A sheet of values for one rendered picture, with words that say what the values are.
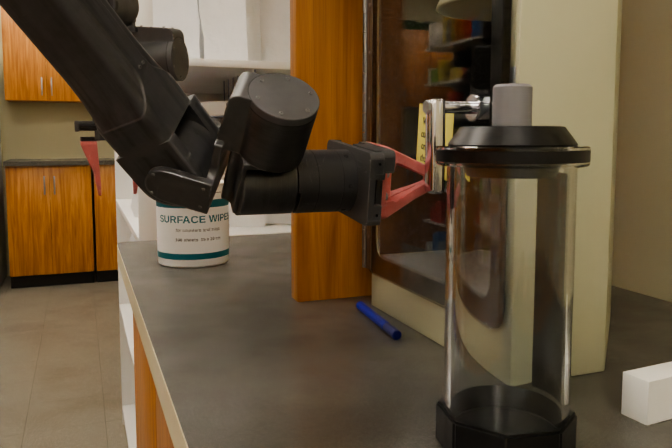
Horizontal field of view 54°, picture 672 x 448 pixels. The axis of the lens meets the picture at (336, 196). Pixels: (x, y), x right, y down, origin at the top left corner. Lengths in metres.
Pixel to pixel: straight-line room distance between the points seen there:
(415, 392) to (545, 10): 0.36
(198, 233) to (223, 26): 0.80
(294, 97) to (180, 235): 0.70
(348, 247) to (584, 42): 0.45
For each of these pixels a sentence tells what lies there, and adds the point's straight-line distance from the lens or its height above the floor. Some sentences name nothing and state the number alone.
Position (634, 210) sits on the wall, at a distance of 1.13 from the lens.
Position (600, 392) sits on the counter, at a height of 0.94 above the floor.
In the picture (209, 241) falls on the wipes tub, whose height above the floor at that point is 0.99.
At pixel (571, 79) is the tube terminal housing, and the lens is 0.66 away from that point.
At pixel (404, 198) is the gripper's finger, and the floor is 1.11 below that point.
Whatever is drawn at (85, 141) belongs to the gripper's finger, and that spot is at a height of 1.17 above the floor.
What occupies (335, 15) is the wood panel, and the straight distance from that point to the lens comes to 0.95.
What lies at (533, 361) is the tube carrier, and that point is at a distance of 0.48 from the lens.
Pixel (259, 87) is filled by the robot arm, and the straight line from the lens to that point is 0.53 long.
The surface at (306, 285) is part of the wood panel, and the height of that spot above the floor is 0.96.
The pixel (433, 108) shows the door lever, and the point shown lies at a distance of 0.63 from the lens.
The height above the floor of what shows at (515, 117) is 1.19.
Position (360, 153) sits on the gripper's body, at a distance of 0.59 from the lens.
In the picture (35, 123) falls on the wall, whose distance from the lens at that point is 6.07.
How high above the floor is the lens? 1.17
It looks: 5 degrees down
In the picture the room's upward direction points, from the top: straight up
